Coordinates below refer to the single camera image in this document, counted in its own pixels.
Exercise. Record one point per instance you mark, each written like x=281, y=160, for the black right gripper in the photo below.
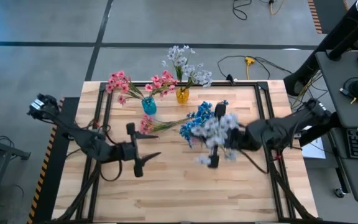
x=241, y=138

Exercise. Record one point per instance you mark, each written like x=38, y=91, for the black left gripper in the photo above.
x=126, y=152

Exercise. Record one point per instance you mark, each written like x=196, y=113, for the pink artificial flower bunch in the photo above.
x=163, y=84
x=146, y=124
x=117, y=82

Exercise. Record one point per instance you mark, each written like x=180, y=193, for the white artificial flower bunch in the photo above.
x=176, y=54
x=213, y=130
x=202, y=77

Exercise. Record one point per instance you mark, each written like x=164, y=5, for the blue artificial flower bunch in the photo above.
x=225, y=102
x=204, y=109
x=186, y=130

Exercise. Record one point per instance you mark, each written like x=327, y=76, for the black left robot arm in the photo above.
x=85, y=140

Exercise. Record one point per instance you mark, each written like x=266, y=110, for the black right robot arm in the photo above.
x=284, y=127

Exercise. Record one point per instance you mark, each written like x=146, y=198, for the teal glass vase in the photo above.
x=149, y=107

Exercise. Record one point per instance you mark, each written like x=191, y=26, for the yellow glass vase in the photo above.
x=182, y=96

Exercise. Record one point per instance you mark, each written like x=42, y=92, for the white paper sheet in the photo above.
x=314, y=151

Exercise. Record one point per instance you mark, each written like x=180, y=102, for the black mat hazard stripe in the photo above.
x=61, y=186
x=331, y=15

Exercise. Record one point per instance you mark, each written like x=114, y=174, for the grey desk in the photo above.
x=337, y=102

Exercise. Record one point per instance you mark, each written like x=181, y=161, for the black side table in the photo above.
x=5, y=148

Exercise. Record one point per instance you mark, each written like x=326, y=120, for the black tower fan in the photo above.
x=337, y=34

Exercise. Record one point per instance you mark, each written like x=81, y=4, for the black aluminium table frame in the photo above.
x=244, y=84

